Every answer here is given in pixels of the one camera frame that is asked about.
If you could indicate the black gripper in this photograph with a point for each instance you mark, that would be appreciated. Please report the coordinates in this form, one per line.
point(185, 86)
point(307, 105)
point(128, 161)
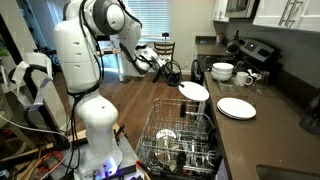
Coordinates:
point(172, 76)

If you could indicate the white dinner plate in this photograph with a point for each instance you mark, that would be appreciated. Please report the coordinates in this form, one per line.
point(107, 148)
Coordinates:
point(195, 91)
point(236, 107)
point(238, 118)

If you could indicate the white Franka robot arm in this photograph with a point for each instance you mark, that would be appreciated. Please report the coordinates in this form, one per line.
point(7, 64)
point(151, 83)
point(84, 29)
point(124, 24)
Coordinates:
point(76, 50)

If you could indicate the black tumbler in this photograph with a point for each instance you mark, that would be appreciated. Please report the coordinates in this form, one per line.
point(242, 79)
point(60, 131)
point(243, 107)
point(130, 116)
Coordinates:
point(183, 109)

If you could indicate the wooden chair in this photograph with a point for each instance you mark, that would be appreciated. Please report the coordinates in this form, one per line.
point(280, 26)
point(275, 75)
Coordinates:
point(165, 50)

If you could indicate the white ceramic bowl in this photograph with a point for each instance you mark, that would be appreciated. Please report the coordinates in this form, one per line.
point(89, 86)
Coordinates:
point(220, 74)
point(220, 78)
point(222, 66)

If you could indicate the clear glass dish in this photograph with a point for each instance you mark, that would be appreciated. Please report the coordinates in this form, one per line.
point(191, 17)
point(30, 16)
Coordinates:
point(228, 87)

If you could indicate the small white cup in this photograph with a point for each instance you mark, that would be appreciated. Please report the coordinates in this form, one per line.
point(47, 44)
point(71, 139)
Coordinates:
point(165, 133)

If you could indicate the white low cabinet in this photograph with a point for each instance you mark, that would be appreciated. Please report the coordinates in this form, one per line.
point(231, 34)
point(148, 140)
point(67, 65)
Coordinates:
point(128, 71)

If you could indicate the white mug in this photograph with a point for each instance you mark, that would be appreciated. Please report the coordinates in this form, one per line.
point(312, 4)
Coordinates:
point(241, 79)

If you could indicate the white window blinds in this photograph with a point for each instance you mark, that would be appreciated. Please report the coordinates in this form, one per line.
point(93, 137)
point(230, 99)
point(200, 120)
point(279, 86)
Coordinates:
point(153, 16)

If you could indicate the small white ceramic piece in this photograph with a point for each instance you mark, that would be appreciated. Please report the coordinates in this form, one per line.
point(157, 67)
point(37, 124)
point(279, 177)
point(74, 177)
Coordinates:
point(254, 74)

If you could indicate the black cup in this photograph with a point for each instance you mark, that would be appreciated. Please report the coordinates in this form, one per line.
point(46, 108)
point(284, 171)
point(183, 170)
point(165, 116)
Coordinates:
point(181, 160)

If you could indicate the wooden desk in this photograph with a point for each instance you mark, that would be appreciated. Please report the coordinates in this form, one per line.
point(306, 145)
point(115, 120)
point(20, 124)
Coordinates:
point(111, 51)

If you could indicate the clear glass bottle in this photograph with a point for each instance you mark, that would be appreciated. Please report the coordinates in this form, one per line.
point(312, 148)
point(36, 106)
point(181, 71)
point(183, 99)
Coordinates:
point(263, 80)

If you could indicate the black steel stove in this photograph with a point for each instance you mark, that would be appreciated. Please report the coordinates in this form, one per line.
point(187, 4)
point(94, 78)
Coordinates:
point(256, 50)

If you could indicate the white upper cabinet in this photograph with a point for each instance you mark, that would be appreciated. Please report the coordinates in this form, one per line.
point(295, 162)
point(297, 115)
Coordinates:
point(220, 10)
point(266, 13)

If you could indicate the orange black clamp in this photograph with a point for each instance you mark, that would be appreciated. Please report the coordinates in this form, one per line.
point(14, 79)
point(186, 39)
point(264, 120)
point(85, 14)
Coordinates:
point(141, 166)

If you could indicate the steel microwave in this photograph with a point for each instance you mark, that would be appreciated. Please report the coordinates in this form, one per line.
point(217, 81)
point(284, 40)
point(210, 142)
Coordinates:
point(240, 8)

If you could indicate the steel kitchen sink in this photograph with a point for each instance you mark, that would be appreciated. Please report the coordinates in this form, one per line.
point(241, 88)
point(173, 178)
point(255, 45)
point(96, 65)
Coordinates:
point(283, 173)

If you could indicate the sheer grey curtain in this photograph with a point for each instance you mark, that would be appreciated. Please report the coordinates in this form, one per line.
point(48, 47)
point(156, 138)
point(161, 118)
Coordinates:
point(36, 20)

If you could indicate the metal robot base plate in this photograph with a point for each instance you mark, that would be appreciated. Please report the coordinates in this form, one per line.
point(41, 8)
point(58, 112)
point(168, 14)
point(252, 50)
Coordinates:
point(128, 155)

